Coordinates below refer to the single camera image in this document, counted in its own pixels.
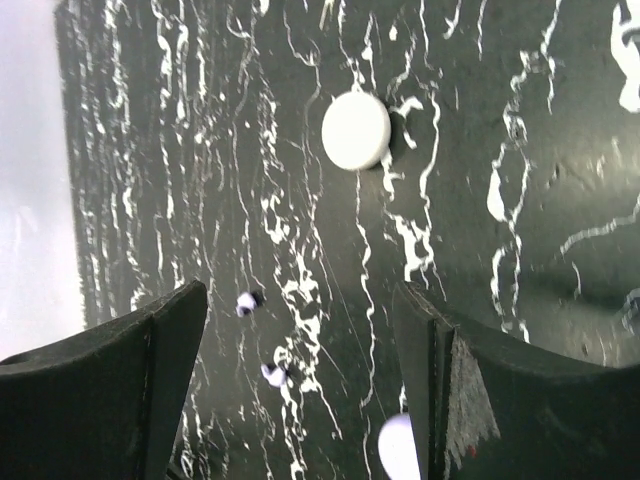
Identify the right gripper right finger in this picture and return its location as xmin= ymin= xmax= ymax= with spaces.
xmin=391 ymin=282 xmax=639 ymax=479

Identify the white earbud charging case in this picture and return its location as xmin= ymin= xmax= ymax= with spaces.
xmin=321 ymin=91 xmax=391 ymax=171

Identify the purple earbud lower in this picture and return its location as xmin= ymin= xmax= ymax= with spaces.
xmin=260 ymin=363 xmax=291 ymax=388

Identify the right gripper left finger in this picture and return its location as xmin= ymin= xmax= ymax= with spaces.
xmin=1 ymin=281 xmax=208 ymax=479

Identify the purple earbud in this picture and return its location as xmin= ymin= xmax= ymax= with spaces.
xmin=260 ymin=363 xmax=291 ymax=388
xmin=235 ymin=290 xmax=265 ymax=318

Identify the purple earbud upper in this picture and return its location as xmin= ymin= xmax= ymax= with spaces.
xmin=235 ymin=290 xmax=265 ymax=318

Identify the purple round earbud case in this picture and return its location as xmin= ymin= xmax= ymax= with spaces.
xmin=378 ymin=413 xmax=421 ymax=480

